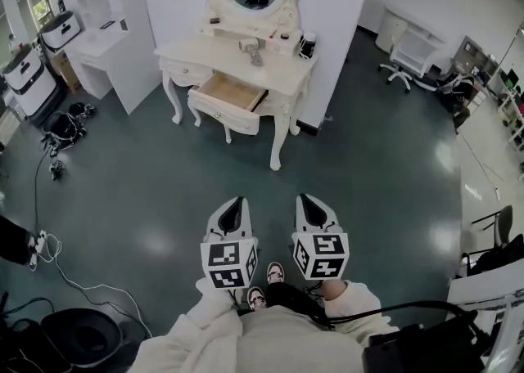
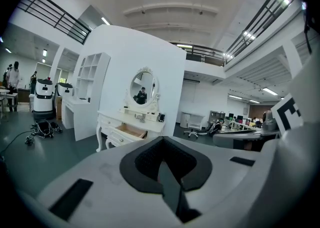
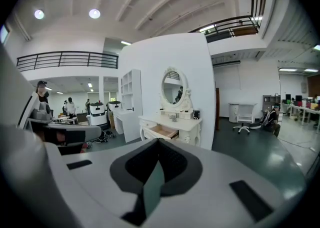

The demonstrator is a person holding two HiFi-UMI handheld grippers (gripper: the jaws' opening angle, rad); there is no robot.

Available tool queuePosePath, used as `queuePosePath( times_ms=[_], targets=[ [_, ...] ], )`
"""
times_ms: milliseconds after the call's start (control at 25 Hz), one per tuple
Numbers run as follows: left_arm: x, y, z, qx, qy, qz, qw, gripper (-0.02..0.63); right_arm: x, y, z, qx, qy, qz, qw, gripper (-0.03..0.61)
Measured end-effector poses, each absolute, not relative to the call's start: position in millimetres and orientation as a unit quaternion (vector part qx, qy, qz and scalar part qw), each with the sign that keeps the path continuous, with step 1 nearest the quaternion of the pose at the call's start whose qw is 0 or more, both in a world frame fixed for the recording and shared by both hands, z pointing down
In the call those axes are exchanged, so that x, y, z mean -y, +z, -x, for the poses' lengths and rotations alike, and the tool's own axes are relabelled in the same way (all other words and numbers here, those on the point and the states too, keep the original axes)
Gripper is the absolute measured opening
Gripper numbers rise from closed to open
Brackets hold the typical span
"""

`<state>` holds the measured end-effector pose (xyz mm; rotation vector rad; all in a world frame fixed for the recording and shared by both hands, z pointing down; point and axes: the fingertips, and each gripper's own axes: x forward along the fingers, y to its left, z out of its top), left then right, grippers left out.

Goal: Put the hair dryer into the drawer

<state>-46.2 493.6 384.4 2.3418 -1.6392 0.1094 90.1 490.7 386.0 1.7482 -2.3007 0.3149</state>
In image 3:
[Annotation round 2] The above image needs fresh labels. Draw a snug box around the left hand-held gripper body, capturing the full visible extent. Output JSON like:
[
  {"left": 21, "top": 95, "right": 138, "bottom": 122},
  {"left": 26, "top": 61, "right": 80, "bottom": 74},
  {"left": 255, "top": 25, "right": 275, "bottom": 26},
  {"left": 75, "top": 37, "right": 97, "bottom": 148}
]
[{"left": 17, "top": 91, "right": 87, "bottom": 156}]

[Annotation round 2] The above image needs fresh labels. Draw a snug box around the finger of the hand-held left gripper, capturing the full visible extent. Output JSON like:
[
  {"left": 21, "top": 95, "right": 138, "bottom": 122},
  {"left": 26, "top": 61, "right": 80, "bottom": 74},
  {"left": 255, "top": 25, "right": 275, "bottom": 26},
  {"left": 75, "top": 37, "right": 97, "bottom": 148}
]
[{"left": 65, "top": 125, "right": 102, "bottom": 146}]

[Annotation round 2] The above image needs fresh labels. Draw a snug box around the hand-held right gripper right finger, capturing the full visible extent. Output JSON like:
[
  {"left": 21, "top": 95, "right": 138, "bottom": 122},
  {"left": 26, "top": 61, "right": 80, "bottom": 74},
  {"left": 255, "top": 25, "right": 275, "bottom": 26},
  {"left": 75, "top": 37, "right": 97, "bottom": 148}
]
[{"left": 146, "top": 138, "right": 293, "bottom": 228}]

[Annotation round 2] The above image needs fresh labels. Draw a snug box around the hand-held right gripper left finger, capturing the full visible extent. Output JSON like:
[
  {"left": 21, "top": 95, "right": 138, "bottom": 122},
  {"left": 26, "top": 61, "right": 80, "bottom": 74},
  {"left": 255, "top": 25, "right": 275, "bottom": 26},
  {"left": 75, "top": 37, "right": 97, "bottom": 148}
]
[{"left": 46, "top": 138, "right": 160, "bottom": 228}]

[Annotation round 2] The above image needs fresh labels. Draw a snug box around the large wooden drawer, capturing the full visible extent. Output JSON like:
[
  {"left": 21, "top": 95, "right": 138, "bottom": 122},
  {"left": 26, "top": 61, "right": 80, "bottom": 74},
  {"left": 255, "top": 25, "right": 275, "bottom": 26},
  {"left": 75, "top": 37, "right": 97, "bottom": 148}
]
[{"left": 148, "top": 124, "right": 180, "bottom": 141}]

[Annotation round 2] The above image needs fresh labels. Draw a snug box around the white vanity dressing table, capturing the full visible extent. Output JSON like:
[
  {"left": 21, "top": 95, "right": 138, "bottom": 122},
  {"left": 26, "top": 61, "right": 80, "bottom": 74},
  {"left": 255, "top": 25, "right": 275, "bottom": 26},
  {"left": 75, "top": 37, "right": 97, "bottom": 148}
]
[{"left": 138, "top": 108, "right": 203, "bottom": 148}]

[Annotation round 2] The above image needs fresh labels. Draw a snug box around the white mobile robot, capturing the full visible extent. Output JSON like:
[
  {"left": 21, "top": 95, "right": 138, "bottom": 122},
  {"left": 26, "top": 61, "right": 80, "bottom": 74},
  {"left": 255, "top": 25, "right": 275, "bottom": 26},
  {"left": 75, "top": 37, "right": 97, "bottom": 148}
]
[
  {"left": 107, "top": 100, "right": 123, "bottom": 113},
  {"left": 89, "top": 101, "right": 109, "bottom": 127}
]

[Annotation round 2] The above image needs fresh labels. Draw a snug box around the black balcony railing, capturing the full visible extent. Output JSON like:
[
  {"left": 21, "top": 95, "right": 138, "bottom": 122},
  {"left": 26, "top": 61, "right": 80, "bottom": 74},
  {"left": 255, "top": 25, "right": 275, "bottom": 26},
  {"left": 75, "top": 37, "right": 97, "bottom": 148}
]
[
  {"left": 189, "top": 15, "right": 260, "bottom": 44},
  {"left": 16, "top": 50, "right": 119, "bottom": 73}
]

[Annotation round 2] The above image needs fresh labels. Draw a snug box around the white office chair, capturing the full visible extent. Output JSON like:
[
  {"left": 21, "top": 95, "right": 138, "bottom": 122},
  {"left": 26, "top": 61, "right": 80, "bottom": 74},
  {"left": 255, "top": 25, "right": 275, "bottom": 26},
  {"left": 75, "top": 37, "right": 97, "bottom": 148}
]
[{"left": 232, "top": 113, "right": 251, "bottom": 136}]

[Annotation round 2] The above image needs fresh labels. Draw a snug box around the brown door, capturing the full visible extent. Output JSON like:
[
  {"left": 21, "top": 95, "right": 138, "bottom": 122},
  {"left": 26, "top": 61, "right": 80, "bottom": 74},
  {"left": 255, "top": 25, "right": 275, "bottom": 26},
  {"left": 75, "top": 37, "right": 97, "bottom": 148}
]
[{"left": 215, "top": 87, "right": 221, "bottom": 131}]

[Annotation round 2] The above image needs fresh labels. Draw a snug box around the grey cubby shelf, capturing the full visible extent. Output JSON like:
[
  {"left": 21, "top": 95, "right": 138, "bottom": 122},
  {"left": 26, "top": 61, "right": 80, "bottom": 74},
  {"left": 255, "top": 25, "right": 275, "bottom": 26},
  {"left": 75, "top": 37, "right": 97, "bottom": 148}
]
[{"left": 262, "top": 93, "right": 282, "bottom": 112}]

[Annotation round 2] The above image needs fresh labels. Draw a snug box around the round ceiling lamp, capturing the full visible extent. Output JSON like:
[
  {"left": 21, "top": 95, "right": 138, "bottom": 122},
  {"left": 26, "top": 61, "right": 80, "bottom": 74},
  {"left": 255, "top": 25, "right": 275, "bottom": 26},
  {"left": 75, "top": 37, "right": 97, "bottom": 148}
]
[
  {"left": 33, "top": 9, "right": 46, "bottom": 21},
  {"left": 88, "top": 8, "right": 102, "bottom": 20}
]

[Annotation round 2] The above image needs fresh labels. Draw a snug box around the long white office desk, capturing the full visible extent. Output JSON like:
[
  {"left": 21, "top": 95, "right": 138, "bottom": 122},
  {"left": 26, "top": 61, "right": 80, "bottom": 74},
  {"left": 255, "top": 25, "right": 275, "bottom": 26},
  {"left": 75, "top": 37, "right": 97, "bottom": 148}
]
[{"left": 280, "top": 93, "right": 320, "bottom": 129}]

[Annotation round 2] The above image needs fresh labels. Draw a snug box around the pile of black cables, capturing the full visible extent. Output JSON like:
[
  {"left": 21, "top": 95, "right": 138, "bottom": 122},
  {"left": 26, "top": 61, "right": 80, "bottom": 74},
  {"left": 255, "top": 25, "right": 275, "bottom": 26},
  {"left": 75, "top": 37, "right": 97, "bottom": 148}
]
[{"left": 90, "top": 129, "right": 117, "bottom": 145}]

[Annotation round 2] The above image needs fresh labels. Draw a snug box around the oval mirror with carved frame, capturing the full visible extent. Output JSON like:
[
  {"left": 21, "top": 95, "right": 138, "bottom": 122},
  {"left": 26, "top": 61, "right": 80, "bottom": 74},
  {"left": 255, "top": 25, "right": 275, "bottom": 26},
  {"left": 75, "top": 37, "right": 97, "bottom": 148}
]
[{"left": 159, "top": 66, "right": 195, "bottom": 113}]

